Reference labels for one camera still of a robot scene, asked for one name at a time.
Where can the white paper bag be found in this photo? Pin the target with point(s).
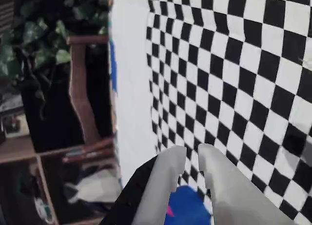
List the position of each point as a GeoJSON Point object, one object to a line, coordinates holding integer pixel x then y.
{"type": "Point", "coordinates": [97, 186]}

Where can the green leafy houseplant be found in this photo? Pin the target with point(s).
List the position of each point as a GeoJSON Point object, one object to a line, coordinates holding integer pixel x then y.
{"type": "Point", "coordinates": [31, 32]}

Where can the pink ball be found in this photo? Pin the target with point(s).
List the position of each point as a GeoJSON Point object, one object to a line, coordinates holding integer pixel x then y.
{"type": "Point", "coordinates": [170, 211]}

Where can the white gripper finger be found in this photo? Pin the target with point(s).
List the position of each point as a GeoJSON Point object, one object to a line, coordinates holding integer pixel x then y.
{"type": "Point", "coordinates": [231, 198]}
{"type": "Point", "coordinates": [161, 186]}

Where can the blue round box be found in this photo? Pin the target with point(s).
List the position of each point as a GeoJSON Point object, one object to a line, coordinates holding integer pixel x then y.
{"type": "Point", "coordinates": [190, 205]}

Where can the blue tape strip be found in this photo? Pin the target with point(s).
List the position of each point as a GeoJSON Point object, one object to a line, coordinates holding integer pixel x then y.
{"type": "Point", "coordinates": [112, 64]}

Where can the black white checkered sheet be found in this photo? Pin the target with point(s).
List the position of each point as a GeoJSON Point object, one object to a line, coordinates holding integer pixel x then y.
{"type": "Point", "coordinates": [219, 88]}

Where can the wooden bookshelf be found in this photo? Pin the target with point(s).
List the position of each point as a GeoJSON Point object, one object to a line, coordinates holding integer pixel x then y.
{"type": "Point", "coordinates": [17, 149]}

